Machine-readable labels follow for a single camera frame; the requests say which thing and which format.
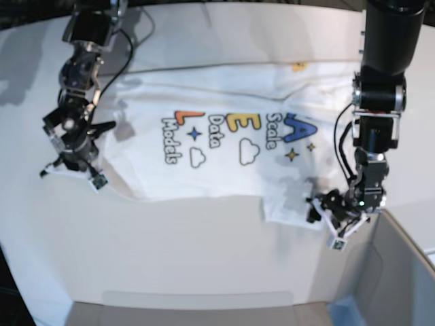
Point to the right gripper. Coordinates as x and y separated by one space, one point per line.
75 144

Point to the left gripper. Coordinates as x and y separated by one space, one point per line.
342 219

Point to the white printed t-shirt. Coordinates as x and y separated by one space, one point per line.
237 130

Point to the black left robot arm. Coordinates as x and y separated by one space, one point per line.
390 38

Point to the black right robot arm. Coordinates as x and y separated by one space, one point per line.
91 30

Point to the grey partition panel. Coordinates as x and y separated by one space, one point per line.
382 272

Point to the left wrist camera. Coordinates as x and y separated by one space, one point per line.
337 244

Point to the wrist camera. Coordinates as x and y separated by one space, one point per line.
337 244
98 182

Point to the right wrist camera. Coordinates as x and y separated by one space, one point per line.
98 182

